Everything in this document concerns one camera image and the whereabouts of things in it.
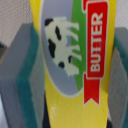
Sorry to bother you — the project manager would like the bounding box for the yellow butter box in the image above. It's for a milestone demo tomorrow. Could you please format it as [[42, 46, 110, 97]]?
[[30, 0, 117, 128]]

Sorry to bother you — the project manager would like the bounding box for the gripper grey green-padded right finger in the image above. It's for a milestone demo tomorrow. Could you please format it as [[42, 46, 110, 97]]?
[[108, 27, 128, 128]]

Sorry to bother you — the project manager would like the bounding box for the gripper grey green-padded left finger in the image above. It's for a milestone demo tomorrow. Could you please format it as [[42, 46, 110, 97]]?
[[0, 24, 44, 128]]

